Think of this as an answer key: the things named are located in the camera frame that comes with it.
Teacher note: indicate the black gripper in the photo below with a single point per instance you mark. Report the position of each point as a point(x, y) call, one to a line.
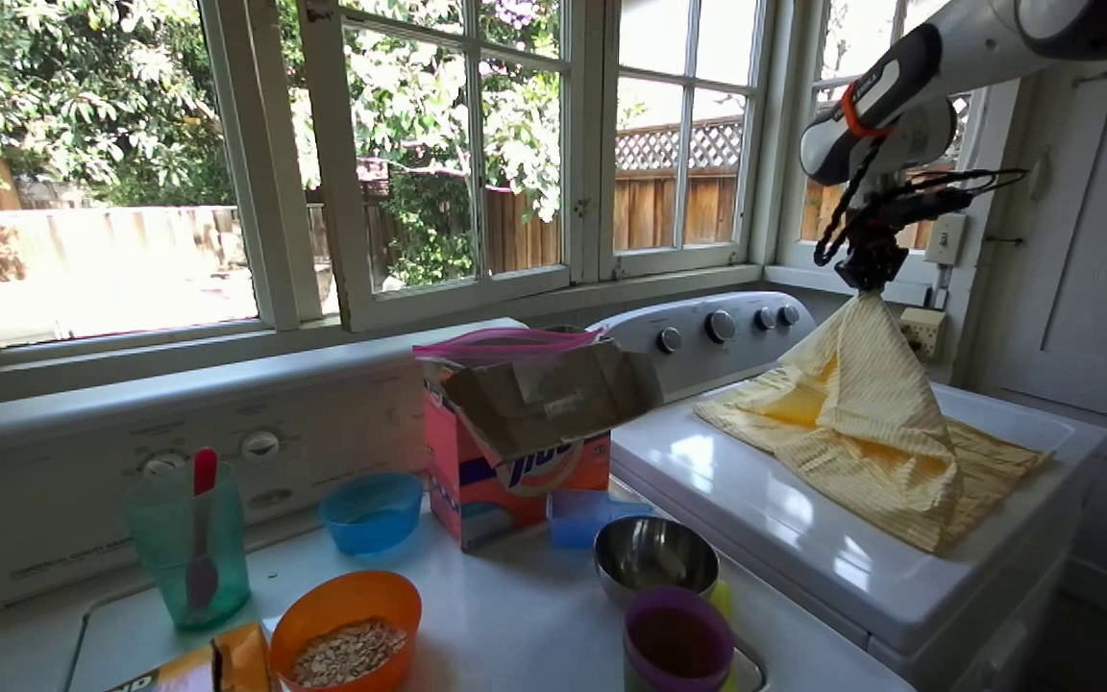
point(875, 241)

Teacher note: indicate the yellow striped towel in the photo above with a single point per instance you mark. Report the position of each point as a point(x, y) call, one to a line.
point(862, 426)

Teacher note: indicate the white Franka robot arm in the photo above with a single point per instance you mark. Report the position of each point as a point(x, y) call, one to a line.
point(963, 50)

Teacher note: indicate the beige plug adapter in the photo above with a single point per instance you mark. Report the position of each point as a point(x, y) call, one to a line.
point(922, 335)

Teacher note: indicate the large grey washer knob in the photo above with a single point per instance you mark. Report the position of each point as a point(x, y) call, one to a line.
point(720, 327)

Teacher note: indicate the small grey washer knob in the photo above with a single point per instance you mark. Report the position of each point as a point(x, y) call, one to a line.
point(666, 341)

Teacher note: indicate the wooden garden fence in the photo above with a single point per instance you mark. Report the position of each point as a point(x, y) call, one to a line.
point(642, 214)

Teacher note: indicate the white washing machine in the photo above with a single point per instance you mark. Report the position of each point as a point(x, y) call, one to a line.
point(759, 512)

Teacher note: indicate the stainless steel bowl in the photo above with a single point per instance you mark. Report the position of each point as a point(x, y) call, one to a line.
point(656, 556)

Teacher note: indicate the small blue plastic cup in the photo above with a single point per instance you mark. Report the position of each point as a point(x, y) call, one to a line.
point(577, 522)

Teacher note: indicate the purple plastic cup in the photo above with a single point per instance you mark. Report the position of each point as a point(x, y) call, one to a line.
point(676, 640)

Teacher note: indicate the orange detergent box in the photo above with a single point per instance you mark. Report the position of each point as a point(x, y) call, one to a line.
point(501, 492)

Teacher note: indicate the blue plastic bowl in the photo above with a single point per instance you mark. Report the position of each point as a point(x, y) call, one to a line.
point(371, 517)

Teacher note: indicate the white dryer knob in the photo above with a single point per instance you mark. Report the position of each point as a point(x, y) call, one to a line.
point(261, 445)
point(165, 464)

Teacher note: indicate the orange plastic bowl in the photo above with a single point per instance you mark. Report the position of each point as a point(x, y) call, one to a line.
point(348, 640)

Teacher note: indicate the red and white spoon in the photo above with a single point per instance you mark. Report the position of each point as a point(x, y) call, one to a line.
point(205, 538)

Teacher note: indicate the orange food box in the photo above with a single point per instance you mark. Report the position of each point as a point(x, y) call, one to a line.
point(239, 660)

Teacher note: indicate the teal plastic cup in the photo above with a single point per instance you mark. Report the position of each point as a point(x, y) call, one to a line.
point(155, 562)

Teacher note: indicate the green tree foliage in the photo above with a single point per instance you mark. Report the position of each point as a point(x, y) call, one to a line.
point(68, 103)

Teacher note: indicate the white dryer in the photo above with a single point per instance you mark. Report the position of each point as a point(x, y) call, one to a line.
point(68, 512)

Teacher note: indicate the white wall outlet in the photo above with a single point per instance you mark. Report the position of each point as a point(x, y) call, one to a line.
point(949, 248)

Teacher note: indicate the pale garden wall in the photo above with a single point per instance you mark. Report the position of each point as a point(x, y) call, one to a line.
point(133, 272)

